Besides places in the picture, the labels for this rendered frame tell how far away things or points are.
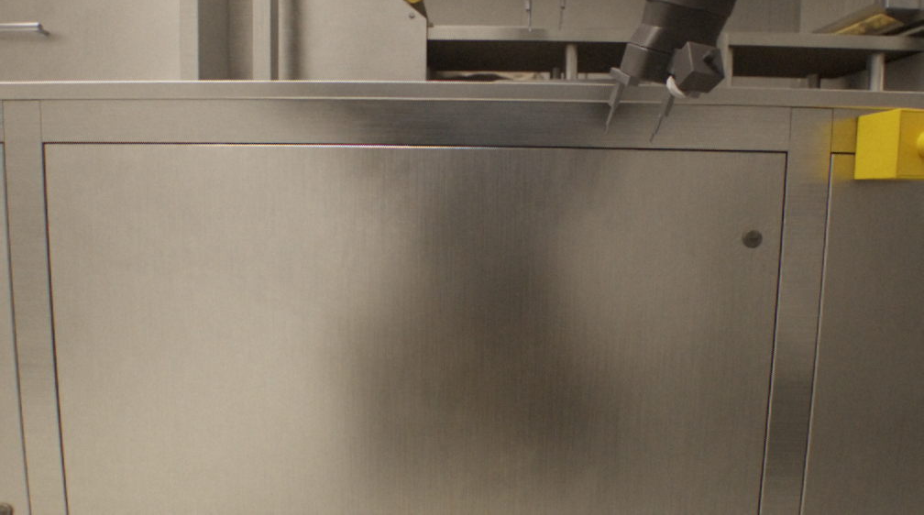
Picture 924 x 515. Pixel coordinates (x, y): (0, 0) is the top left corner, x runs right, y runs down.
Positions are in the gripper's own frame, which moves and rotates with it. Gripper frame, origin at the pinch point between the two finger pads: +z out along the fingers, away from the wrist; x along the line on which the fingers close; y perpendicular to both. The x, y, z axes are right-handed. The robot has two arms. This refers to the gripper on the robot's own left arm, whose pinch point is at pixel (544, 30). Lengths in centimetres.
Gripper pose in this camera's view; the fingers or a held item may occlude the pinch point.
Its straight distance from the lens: 72.5
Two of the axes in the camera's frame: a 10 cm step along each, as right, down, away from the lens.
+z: -0.2, 10.0, 0.8
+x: 9.5, 0.4, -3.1
